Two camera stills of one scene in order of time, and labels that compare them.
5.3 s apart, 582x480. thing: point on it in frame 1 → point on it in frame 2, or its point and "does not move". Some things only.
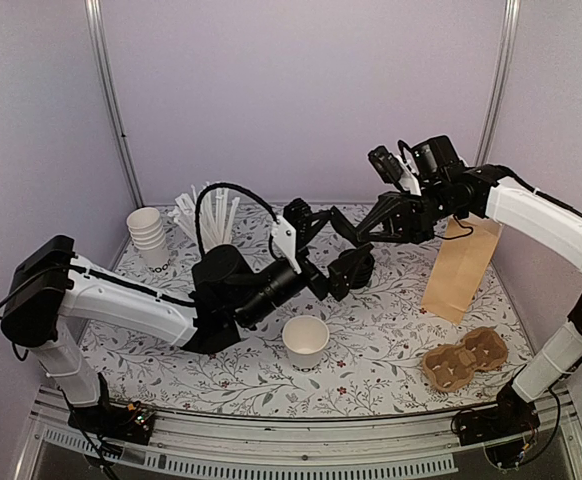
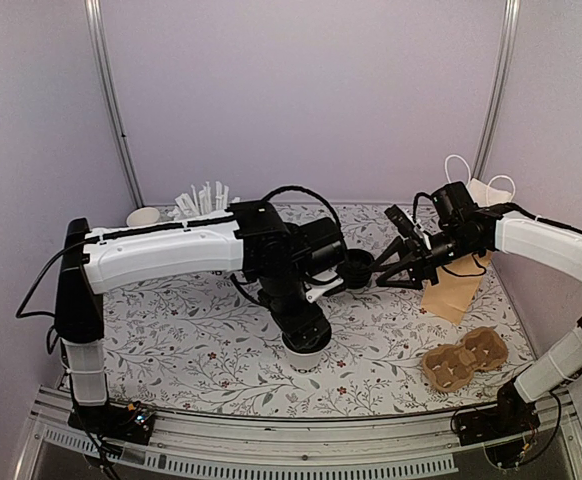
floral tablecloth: [362, 352] does not move
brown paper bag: [460, 266] does not move
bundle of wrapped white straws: [217, 213] does not move
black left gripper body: [318, 283] → [279, 298]
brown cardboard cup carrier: [450, 368] does not move
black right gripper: [408, 219] → [421, 264]
